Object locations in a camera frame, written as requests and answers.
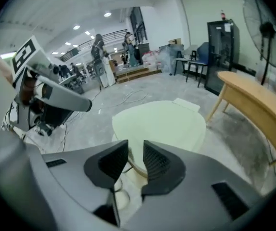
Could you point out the blue chair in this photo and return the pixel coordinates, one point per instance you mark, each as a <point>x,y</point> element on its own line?
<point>204,54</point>

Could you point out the group of small hall lights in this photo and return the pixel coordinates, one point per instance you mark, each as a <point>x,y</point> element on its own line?
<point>107,14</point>

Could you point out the black metal railing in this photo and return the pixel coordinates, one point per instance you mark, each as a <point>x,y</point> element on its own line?
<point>114,36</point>

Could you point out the oval wooden table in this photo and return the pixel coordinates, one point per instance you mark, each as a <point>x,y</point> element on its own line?
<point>248,95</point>

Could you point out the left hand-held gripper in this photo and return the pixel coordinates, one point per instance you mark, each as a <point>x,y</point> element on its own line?
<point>25,56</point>

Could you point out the wooden platform steps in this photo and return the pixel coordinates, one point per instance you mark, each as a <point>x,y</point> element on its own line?
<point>138,74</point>

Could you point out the plastic-wrapped grey box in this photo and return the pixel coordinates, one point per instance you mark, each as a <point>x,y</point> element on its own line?
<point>169,56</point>

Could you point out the black pedestal fan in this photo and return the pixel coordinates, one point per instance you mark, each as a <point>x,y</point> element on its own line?
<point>267,29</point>

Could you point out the cream lidded trash bin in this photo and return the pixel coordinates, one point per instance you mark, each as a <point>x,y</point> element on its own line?
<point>135,184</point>

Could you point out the person's left forearm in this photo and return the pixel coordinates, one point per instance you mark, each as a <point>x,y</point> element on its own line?
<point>1,64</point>

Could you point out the black cabinet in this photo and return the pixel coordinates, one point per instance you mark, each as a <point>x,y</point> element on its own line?
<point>221,56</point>
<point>144,54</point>

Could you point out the white roller blind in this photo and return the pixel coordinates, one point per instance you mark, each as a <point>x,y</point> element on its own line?
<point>200,3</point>

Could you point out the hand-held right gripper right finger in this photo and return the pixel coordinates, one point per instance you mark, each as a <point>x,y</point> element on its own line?
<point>164,172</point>

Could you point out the person's left hand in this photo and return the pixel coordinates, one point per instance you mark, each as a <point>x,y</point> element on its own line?
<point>28,90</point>

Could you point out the cluster of clear water jugs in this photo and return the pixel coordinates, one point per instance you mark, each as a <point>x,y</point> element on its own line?
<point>151,59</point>

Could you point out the brown cardboard box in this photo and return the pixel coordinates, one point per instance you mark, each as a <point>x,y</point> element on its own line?
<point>175,41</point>

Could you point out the grey chair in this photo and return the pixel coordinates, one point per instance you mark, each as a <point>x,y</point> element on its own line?
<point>191,48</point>

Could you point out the tall dark soda bottle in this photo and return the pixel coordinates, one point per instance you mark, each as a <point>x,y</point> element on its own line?
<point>222,16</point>

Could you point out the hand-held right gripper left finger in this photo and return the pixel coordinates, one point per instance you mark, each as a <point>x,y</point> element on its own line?
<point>104,167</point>

